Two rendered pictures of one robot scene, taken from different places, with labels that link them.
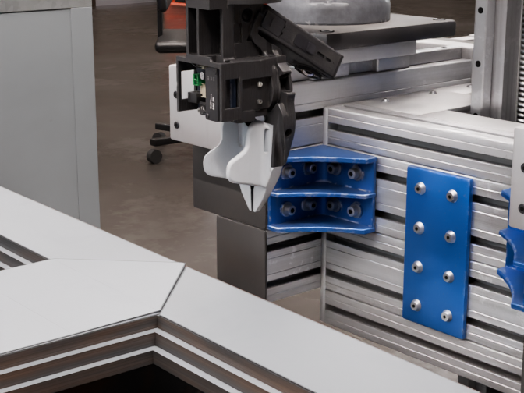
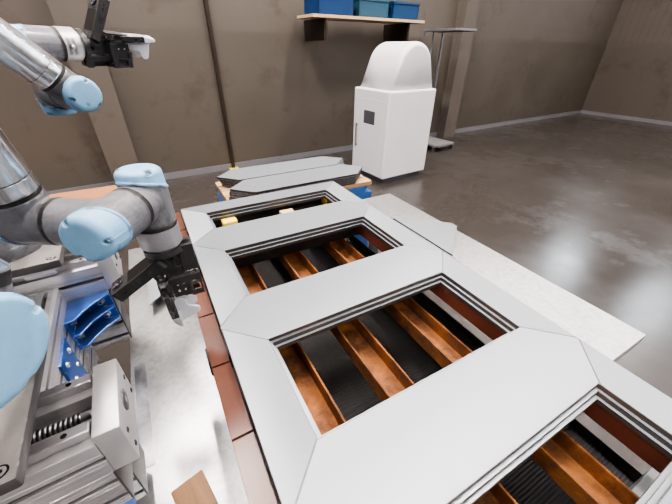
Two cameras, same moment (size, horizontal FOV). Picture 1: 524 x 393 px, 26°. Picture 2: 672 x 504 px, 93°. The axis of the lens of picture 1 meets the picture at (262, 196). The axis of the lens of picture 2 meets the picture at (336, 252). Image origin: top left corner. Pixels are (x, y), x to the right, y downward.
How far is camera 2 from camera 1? 1.60 m
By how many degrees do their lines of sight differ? 132
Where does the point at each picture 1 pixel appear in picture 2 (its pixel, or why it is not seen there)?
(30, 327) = (284, 291)
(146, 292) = (244, 307)
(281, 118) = not seen: hidden behind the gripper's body
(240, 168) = (190, 298)
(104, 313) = (261, 296)
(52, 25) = not seen: outside the picture
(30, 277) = (278, 323)
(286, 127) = not seen: hidden behind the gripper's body
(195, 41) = (192, 262)
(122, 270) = (245, 325)
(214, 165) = (194, 309)
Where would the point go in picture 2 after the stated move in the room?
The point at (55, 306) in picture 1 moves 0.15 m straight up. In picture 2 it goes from (274, 302) to (268, 256)
